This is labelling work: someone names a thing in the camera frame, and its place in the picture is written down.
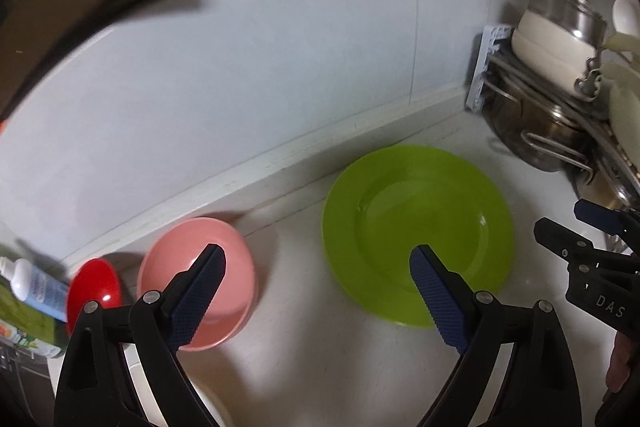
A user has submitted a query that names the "red black bowl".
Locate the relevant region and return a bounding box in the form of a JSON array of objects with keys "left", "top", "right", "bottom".
[{"left": 66, "top": 259, "right": 124, "bottom": 336}]

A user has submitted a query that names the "pink bowl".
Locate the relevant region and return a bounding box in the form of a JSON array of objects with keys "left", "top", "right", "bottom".
[{"left": 137, "top": 217, "right": 258, "bottom": 352}]

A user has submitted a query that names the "green plate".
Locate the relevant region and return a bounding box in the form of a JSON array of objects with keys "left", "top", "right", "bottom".
[{"left": 321, "top": 145, "right": 516, "bottom": 329}]

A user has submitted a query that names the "cream white bowl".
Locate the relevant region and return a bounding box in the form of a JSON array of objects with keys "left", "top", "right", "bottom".
[{"left": 191, "top": 381, "right": 234, "bottom": 427}]

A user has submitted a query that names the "person's right hand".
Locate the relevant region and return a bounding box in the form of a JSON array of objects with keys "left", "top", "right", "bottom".
[{"left": 605, "top": 333, "right": 639, "bottom": 392}]

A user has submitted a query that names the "stainless steel pot lower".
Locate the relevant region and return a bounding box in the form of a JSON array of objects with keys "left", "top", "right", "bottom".
[{"left": 570, "top": 154, "right": 639, "bottom": 210}]

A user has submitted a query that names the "stainless steel pot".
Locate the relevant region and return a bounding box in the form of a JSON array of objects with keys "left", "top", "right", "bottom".
[
  {"left": 483, "top": 72, "right": 593, "bottom": 176},
  {"left": 570, "top": 154, "right": 639, "bottom": 210}
]

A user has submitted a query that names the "green dish soap bottle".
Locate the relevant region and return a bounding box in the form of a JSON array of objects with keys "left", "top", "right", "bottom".
[{"left": 0, "top": 283, "right": 68, "bottom": 358}]

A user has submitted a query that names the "white blue pump bottle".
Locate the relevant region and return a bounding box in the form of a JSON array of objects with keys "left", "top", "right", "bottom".
[{"left": 0, "top": 257, "right": 68, "bottom": 323}]

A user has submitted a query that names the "stainless steel pot upper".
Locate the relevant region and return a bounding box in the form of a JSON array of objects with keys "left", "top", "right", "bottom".
[{"left": 483, "top": 72, "right": 593, "bottom": 176}]

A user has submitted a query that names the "cream ceramic teapot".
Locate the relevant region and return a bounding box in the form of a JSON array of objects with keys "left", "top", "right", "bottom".
[{"left": 600, "top": 32, "right": 640, "bottom": 169}]

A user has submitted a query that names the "cream pot with glass lid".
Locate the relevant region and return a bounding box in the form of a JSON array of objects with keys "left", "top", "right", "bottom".
[{"left": 511, "top": 0, "right": 608, "bottom": 101}]

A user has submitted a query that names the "white hanging ladle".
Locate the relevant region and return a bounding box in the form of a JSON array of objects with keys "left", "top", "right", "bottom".
[{"left": 612, "top": 0, "right": 640, "bottom": 38}]

